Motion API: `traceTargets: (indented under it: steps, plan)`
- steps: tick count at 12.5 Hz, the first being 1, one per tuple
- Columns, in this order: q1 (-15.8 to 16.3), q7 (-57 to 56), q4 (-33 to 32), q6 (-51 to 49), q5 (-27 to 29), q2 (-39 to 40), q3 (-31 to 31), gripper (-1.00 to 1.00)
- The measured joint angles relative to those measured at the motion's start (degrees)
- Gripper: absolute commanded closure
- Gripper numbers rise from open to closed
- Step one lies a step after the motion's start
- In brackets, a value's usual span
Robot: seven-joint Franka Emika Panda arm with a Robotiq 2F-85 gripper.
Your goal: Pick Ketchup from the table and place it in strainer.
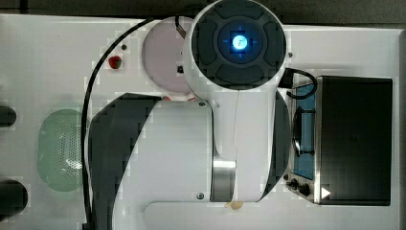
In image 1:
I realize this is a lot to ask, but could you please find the beige felt food piece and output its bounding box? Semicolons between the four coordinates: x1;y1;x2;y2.
224;201;243;211

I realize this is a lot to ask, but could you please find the red felt strawberry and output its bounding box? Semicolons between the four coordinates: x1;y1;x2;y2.
108;56;123;69

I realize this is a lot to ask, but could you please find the green perforated strainer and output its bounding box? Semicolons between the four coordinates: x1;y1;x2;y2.
37;109;82;192

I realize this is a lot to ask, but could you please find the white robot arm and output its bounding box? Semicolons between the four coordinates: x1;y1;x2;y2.
83;0;291;230

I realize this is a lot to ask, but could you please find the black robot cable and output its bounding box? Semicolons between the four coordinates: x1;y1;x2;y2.
80;17;157;230

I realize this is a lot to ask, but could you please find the black cylinder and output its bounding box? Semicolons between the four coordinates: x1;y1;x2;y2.
0;105;16;127
0;180;28;220

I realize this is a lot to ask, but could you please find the black toaster oven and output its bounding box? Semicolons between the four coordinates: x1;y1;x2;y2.
283;76;393;206

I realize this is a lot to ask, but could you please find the pink round plate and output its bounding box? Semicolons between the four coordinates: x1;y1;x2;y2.
142;16;190;94

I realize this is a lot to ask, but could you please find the black cylinder lower left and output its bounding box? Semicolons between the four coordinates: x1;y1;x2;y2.
0;180;28;220

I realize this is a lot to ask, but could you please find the black cylinder upper left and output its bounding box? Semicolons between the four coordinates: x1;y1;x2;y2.
0;105;16;127

